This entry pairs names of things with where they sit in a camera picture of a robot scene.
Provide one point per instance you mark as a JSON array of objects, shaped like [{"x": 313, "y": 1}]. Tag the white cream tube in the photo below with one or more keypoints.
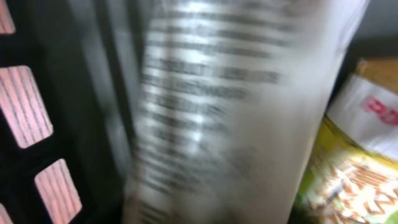
[{"x": 232, "y": 95}]

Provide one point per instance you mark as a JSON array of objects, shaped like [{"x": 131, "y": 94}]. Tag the green snack packet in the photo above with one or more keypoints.
[{"x": 345, "y": 183}]

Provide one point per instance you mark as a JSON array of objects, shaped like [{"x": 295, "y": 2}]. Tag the grey plastic basket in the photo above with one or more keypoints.
[{"x": 68, "y": 92}]

